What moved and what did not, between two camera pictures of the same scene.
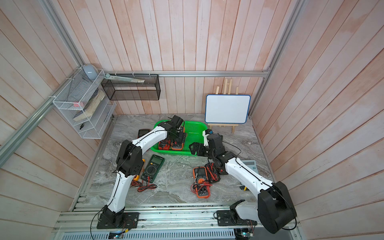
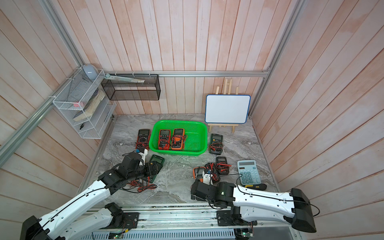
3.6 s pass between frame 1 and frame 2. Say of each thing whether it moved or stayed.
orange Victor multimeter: stayed
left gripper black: moved
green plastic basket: stayed
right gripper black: moved
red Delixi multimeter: stayed
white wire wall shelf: stayed
